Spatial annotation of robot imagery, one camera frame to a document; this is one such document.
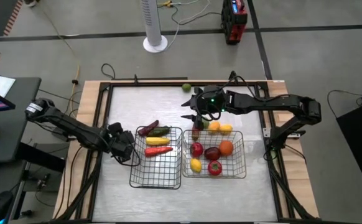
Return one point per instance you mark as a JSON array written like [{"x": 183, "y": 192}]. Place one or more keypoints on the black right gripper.
[{"x": 210, "y": 101}]

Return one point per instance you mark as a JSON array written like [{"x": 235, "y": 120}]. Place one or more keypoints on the black bar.
[{"x": 150, "y": 78}]

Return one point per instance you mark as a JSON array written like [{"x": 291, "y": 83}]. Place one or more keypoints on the yellow plug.
[{"x": 164, "y": 3}]

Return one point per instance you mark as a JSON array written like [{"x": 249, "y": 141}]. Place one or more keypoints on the orange carrot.
[{"x": 158, "y": 151}]

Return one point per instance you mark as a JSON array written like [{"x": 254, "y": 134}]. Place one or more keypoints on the red apple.
[{"x": 196, "y": 149}]

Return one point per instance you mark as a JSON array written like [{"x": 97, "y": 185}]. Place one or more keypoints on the white tower fan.
[{"x": 152, "y": 25}]

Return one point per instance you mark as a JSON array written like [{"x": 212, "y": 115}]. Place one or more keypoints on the dark green cucumber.
[{"x": 158, "y": 131}]

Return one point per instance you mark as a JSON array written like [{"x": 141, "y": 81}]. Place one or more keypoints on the red tomato with green stem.
[{"x": 215, "y": 167}]

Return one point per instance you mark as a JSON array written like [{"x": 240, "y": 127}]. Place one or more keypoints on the yellow lemon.
[
  {"x": 195, "y": 165},
  {"x": 226, "y": 129}
]

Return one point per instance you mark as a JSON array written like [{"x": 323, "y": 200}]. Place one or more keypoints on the yellow corn cob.
[{"x": 157, "y": 141}]

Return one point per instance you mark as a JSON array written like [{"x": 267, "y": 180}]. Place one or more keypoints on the yellow orange mango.
[{"x": 214, "y": 127}]

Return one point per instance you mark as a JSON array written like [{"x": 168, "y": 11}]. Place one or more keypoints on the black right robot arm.
[{"x": 262, "y": 102}]

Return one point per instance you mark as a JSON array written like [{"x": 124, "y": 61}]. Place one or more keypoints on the dark purple plum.
[{"x": 212, "y": 153}]

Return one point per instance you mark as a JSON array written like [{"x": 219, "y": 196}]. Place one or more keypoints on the small green lime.
[{"x": 186, "y": 87}]

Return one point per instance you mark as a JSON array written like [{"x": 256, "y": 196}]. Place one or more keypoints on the orange fruit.
[{"x": 226, "y": 148}]

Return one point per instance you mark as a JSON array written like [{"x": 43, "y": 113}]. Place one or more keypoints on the dark red eggplant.
[{"x": 148, "y": 128}]

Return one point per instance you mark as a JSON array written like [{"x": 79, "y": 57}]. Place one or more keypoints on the silver metal bracket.
[{"x": 267, "y": 132}]

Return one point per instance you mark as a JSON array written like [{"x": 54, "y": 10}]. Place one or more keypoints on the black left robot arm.
[{"x": 72, "y": 129}]

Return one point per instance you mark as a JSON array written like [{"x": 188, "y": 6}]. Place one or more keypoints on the black desk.
[{"x": 19, "y": 93}]

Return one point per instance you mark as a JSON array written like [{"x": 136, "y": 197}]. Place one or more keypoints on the black metal table frame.
[{"x": 156, "y": 84}]

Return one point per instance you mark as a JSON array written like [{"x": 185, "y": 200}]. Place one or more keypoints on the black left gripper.
[{"x": 123, "y": 146}]

